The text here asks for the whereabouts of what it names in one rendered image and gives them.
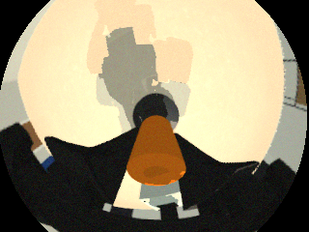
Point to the orange knob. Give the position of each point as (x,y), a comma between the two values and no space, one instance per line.
(156,159)

